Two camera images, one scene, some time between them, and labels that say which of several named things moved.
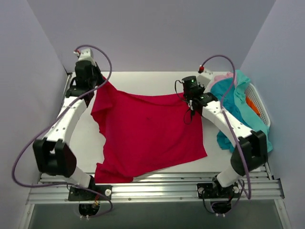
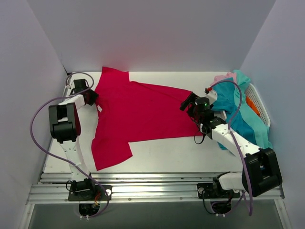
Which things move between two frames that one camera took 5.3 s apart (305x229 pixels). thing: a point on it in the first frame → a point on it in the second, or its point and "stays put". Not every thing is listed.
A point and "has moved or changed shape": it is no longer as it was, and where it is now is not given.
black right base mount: [215, 190] stays put
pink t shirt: [228, 75] stays put
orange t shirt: [252, 105] stays put
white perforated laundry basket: [250, 91] stays put
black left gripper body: [96, 72] → [90, 96]
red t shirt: [142, 133] has moved or changed shape
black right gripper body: [188, 96] → [190, 105]
